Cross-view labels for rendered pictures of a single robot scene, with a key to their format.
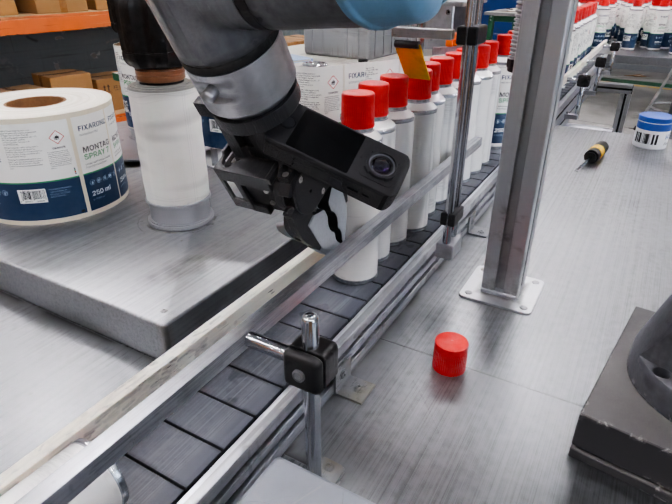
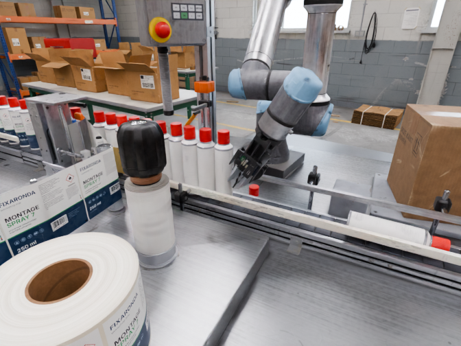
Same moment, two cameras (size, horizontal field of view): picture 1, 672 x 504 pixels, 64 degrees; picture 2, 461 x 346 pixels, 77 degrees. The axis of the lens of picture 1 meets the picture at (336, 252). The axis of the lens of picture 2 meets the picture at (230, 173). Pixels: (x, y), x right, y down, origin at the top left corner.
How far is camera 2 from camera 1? 0.92 m
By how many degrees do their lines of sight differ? 81
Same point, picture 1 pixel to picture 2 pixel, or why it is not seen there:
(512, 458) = (286, 189)
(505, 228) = not seen: hidden behind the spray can
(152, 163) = (170, 222)
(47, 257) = (209, 303)
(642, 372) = (273, 159)
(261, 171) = (265, 157)
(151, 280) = (234, 248)
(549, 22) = (213, 94)
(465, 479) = (295, 195)
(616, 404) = (278, 167)
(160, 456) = not seen: hidden behind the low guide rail
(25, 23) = not seen: outside the picture
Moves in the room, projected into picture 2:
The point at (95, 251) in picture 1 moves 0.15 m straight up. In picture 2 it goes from (201, 281) to (197, 217)
